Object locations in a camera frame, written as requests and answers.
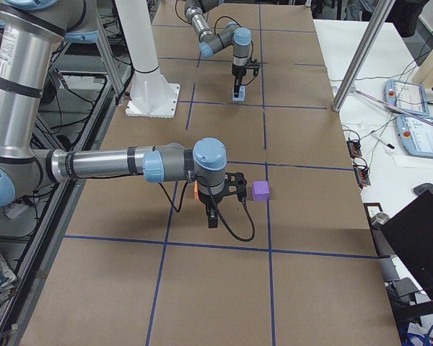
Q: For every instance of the orange foam block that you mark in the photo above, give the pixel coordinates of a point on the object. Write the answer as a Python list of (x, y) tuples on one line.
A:
[(195, 191)]

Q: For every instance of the white side table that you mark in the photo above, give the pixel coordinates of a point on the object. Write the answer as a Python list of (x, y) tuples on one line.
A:
[(393, 174)]

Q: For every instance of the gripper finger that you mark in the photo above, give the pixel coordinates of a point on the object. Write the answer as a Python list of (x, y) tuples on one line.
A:
[(237, 86), (212, 216)]

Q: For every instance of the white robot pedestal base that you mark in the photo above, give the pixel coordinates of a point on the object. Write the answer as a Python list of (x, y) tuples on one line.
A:
[(151, 95)]

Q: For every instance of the upper teach pendant tablet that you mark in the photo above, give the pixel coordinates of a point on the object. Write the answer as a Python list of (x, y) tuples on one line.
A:
[(408, 96)]

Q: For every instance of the black laptop monitor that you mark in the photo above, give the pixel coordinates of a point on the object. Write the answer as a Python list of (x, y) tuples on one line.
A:
[(410, 235)]

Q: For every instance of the light blue foam block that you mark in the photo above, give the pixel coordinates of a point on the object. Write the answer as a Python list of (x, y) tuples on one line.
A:
[(241, 98)]

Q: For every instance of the teach pendant tablet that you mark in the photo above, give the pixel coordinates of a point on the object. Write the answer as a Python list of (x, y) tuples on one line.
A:
[(415, 136), (408, 96)]

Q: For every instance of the purple foam block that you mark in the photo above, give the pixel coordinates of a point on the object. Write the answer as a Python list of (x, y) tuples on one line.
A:
[(260, 191)]

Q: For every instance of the aluminium frame post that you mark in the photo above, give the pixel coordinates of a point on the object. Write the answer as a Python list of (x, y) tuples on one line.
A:
[(370, 34)]

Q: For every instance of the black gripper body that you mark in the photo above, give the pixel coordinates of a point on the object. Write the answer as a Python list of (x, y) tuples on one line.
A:
[(237, 71), (207, 199)]

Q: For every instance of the aluminium frame rail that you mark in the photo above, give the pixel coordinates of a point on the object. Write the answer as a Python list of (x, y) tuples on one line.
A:
[(88, 81)]

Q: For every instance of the lower teach pendant tablet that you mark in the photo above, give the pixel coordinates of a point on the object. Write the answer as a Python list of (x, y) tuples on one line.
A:
[(415, 136)]

